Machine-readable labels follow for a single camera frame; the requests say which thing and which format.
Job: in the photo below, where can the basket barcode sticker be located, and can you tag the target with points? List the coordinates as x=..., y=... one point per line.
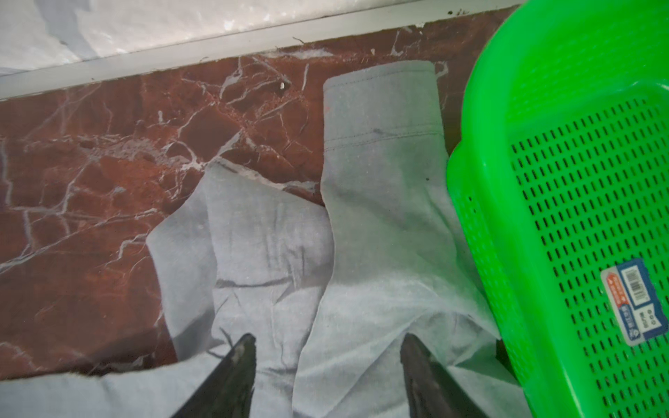
x=635, y=302

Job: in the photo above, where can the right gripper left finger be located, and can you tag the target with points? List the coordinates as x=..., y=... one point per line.
x=229, y=389

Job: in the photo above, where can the light grey long sleeve shirt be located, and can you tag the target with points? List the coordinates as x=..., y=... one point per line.
x=328, y=291

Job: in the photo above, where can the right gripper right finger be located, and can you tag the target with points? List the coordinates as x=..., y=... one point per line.
x=430, y=389

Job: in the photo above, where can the green plastic basket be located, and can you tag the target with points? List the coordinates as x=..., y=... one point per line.
x=562, y=172

